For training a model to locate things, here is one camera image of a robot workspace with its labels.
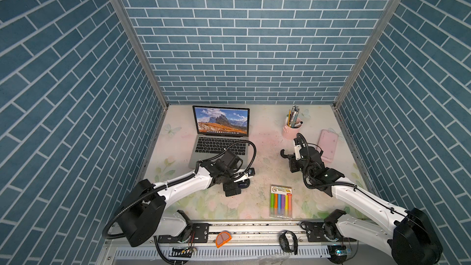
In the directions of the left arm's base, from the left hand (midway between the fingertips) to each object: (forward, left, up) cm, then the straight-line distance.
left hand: (240, 179), depth 84 cm
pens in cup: (+30, -27, +10) cm, 42 cm away
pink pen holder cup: (+25, -26, +3) cm, 36 cm away
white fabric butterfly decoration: (+32, +43, -5) cm, 53 cm away
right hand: (+9, -24, +7) cm, 27 cm away
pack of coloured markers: (-9, -18, -3) cm, 21 cm away
